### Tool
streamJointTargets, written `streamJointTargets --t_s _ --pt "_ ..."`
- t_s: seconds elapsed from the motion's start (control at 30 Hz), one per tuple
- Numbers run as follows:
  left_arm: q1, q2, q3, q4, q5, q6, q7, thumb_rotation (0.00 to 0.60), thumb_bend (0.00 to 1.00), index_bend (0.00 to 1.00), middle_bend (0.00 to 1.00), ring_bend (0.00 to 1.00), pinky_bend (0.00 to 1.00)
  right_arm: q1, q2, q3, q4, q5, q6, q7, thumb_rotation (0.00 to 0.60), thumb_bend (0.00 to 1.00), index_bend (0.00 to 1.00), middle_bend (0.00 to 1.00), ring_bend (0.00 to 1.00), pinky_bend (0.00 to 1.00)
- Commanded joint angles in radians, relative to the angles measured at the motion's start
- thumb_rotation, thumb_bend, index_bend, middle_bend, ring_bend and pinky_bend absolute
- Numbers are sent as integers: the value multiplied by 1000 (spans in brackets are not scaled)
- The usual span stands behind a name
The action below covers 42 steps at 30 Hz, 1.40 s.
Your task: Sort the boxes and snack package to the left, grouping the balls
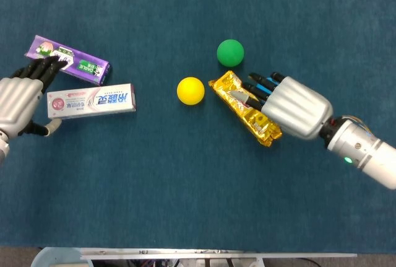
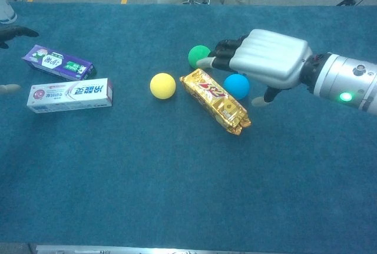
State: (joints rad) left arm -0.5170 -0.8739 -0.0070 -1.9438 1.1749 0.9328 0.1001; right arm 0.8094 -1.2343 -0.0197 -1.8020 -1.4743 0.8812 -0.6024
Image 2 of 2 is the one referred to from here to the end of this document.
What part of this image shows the yellow foam ball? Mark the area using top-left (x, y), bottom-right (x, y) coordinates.
top-left (150, 72), bottom-right (177, 100)

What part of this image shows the green foam ball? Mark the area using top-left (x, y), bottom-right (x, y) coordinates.
top-left (188, 45), bottom-right (212, 69)

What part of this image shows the white metal frame rail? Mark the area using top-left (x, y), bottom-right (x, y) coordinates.
top-left (35, 245), bottom-right (207, 254)

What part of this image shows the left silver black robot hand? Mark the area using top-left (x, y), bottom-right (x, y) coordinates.
top-left (0, 26), bottom-right (39, 95)

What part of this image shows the blue foam ball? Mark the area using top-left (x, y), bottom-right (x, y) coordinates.
top-left (223, 73), bottom-right (250, 101)

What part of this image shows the teal felt table cloth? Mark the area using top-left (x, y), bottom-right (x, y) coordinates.
top-left (0, 2), bottom-right (377, 246)

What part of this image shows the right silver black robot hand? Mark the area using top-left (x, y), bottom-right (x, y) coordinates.
top-left (200, 29), bottom-right (313, 107)

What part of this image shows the gold foil snack packet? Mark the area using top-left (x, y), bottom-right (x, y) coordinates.
top-left (179, 68), bottom-right (252, 136)

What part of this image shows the white toothpaste box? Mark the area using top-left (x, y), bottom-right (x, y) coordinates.
top-left (26, 77), bottom-right (113, 114)

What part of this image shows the purple toothpaste box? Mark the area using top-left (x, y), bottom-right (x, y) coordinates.
top-left (22, 44), bottom-right (97, 81)

